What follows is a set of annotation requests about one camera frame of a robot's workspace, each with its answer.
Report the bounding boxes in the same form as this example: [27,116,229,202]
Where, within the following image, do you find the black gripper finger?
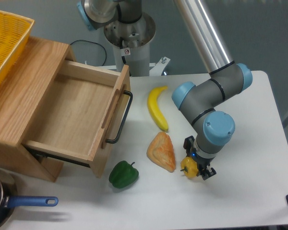
[183,136,196,157]
[198,166,216,180]

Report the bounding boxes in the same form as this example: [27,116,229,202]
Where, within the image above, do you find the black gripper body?
[191,141,215,171]

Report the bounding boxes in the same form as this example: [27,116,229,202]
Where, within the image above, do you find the yellow bell pepper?
[180,157,199,178]

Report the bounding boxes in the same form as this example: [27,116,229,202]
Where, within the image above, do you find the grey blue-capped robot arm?
[77,0,252,179]

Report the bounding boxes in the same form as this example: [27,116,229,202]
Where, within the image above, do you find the green bell pepper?
[108,161,139,189]

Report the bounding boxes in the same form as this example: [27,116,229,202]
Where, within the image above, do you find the triangular pastry bread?
[146,132,176,173]

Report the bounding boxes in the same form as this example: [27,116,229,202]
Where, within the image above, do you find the yellow banana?
[147,86,168,132]

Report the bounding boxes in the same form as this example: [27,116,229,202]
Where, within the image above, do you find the open wooden drawer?
[22,61,130,177]

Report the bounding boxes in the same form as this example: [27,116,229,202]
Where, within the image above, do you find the wooden drawer cabinet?
[0,36,75,182]

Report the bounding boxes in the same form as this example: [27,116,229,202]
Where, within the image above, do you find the yellow plastic basket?
[0,10,35,85]

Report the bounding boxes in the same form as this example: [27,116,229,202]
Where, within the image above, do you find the black drawer handle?
[105,90,133,144]

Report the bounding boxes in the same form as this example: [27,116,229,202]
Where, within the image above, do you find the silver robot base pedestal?
[104,12,170,77]

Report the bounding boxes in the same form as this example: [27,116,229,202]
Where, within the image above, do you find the black cable on floor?
[69,39,108,67]

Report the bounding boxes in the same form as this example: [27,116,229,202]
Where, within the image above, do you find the blue-handled frying pan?
[0,170,59,227]

